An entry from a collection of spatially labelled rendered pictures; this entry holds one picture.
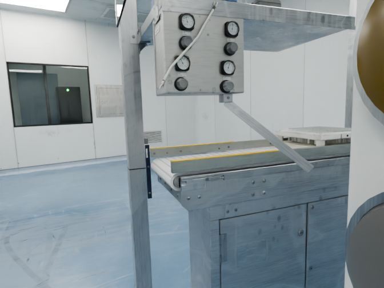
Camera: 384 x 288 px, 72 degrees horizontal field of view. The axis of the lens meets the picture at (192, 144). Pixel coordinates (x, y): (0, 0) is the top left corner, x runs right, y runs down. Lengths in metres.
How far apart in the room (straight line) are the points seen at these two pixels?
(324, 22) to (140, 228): 0.91
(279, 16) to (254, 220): 0.62
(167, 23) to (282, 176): 0.56
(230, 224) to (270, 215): 0.15
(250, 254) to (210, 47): 0.66
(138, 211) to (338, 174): 0.72
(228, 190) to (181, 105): 5.98
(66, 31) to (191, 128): 3.46
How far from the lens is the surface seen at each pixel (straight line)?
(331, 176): 1.03
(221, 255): 0.91
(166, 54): 0.67
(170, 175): 0.75
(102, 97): 5.97
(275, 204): 0.95
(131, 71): 0.97
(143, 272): 1.14
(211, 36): 0.72
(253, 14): 0.80
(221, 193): 0.78
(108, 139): 6.05
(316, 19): 0.93
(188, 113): 6.82
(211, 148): 1.04
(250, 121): 0.77
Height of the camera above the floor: 1.07
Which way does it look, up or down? 7 degrees down
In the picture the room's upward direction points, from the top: 2 degrees counter-clockwise
